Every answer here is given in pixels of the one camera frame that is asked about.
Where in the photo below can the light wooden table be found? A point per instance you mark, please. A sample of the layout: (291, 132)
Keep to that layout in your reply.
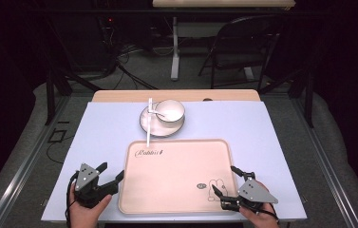
(119, 95)

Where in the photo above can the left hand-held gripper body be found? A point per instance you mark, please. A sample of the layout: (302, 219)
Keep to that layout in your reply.
(86, 177)

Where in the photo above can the white bowl with dark rim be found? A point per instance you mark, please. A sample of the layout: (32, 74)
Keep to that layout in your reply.
(172, 110)

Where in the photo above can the light blue table mat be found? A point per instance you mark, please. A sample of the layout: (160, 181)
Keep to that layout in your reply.
(103, 126)

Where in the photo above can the black folding chair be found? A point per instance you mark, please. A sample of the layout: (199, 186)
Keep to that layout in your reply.
(240, 41)

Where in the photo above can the white ceramic spoon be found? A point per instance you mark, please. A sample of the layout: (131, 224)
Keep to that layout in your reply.
(160, 114)

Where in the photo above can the white chopstick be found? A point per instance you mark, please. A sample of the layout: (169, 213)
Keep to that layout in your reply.
(151, 103)
(148, 136)

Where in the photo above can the black floor socket box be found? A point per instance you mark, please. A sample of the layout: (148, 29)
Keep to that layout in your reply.
(56, 136)

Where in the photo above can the pink tray with rabbit print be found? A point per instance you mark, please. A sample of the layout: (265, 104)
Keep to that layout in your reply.
(173, 180)

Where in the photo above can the person's left hand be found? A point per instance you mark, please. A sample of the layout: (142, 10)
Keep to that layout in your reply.
(86, 217)

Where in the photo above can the aluminium floor rail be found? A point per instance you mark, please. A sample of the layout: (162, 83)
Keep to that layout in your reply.
(24, 171)
(325, 164)

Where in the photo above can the white plate with dark rim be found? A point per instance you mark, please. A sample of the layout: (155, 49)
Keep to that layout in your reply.
(157, 130)

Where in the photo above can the person's right hand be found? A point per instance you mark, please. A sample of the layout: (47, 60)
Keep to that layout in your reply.
(260, 218)

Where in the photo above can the black metal stand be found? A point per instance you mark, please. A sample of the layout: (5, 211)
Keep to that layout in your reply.
(308, 101)
(50, 95)

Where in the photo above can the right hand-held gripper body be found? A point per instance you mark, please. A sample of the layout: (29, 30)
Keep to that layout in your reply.
(254, 193)

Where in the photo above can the white desk frame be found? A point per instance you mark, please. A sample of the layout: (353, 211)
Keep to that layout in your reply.
(175, 57)

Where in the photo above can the dark equipment with red light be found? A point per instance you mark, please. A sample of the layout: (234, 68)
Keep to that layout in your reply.
(108, 27)

